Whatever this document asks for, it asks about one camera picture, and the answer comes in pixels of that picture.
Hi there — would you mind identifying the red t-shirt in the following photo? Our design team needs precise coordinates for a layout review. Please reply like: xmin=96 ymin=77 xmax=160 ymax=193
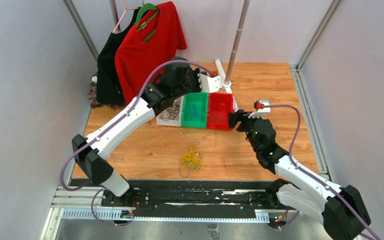
xmin=114 ymin=1 xmax=187 ymax=105

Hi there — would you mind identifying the green storage bin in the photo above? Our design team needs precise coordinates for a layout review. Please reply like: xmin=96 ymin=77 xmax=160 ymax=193
xmin=181 ymin=92 xmax=209 ymax=129

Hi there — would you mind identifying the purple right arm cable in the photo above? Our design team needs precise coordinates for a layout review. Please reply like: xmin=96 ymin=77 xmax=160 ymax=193
xmin=264 ymin=103 xmax=383 ymax=240

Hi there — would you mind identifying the white storage bin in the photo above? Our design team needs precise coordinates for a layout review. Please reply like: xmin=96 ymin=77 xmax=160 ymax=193
xmin=156 ymin=96 xmax=184 ymax=127

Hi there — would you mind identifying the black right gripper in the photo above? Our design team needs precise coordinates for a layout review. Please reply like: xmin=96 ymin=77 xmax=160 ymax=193
xmin=228 ymin=109 xmax=263 ymax=153

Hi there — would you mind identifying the patterned cloth at wall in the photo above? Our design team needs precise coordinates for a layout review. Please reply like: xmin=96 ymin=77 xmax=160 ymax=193
xmin=88 ymin=75 xmax=104 ymax=109

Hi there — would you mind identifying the black garment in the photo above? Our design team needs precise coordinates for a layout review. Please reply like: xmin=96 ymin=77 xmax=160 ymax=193
xmin=95 ymin=9 xmax=139 ymax=106

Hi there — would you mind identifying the green clothes hanger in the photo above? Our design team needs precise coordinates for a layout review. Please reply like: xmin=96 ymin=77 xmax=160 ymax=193
xmin=135 ymin=3 xmax=160 ymax=33

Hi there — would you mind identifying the pink clothes hanger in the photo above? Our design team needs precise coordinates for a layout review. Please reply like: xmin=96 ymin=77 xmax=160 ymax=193
xmin=109 ymin=0 xmax=138 ymax=33

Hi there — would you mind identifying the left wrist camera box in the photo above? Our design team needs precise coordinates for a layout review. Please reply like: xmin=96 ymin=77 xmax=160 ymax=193
xmin=197 ymin=73 xmax=223 ymax=93

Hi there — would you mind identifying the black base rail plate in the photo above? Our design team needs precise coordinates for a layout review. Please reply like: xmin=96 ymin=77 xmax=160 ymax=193
xmin=98 ymin=179 xmax=296 ymax=219

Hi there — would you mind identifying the beige rack pole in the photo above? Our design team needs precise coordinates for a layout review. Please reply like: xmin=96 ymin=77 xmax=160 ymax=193
xmin=225 ymin=0 xmax=251 ymax=82

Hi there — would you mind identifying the white rack base foot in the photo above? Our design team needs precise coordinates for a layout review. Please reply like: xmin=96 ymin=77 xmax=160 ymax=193
xmin=214 ymin=58 xmax=239 ymax=112

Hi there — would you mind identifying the yellow cable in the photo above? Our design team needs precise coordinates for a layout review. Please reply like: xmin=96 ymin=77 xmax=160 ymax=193
xmin=178 ymin=141 xmax=205 ymax=179

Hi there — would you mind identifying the brown cable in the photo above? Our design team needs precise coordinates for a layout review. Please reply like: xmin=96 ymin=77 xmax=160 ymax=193
xmin=159 ymin=98 xmax=182 ymax=123

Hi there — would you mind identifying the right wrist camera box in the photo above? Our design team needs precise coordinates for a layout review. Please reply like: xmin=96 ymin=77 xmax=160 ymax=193
xmin=248 ymin=99 xmax=271 ymax=119

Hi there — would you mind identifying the red storage bin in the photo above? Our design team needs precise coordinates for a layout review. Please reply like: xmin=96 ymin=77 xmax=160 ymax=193
xmin=206 ymin=92 xmax=234 ymax=131

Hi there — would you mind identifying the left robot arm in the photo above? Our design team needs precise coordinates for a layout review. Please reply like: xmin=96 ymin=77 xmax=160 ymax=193
xmin=65 ymin=58 xmax=210 ymax=207

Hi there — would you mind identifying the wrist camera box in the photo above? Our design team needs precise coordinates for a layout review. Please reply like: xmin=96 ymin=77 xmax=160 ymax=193
xmin=197 ymin=73 xmax=223 ymax=93
xmin=248 ymin=99 xmax=271 ymax=119

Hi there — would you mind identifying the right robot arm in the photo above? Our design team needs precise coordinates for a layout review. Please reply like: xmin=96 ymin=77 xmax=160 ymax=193
xmin=228 ymin=109 xmax=372 ymax=240

